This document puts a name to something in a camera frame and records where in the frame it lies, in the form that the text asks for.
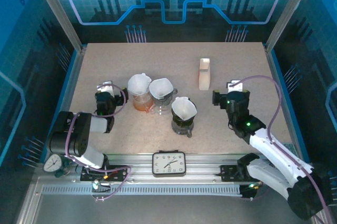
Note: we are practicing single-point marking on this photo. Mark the grey coffee dripper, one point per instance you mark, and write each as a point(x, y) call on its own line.
point(166, 100)

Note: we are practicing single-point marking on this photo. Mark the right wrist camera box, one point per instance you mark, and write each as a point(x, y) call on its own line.
point(234, 87)

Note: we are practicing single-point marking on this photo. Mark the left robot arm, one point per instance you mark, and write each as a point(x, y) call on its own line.
point(76, 134)

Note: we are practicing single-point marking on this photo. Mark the small round dial timer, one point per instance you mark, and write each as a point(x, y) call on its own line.
point(52, 164)

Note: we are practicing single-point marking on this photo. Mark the aluminium mounting rail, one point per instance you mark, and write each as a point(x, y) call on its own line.
point(205, 164)

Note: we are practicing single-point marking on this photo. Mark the small LED circuit board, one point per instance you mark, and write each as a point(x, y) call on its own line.
point(250, 187)
point(96, 185)

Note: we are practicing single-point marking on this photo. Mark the black rectangular analogue clock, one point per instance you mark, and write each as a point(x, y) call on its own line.
point(168, 164)

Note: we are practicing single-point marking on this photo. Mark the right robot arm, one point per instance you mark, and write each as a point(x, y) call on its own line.
point(276, 153)

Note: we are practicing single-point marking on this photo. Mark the pale coffee filter holder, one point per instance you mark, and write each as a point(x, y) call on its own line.
point(204, 79)

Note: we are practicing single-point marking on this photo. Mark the aluminium table side rail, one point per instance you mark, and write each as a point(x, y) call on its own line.
point(278, 84)
point(71, 84)

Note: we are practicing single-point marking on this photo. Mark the white paper coffee filter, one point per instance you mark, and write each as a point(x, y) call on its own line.
point(184, 108)
point(138, 84)
point(160, 88)

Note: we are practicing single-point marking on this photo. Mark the brushed steel tray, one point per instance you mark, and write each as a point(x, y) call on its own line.
point(168, 211)

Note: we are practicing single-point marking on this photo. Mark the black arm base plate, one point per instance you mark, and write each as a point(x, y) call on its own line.
point(227, 172)
point(119, 172)

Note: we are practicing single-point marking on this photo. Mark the aluminium frame post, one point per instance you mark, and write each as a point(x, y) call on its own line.
point(289, 11)
point(58, 11)

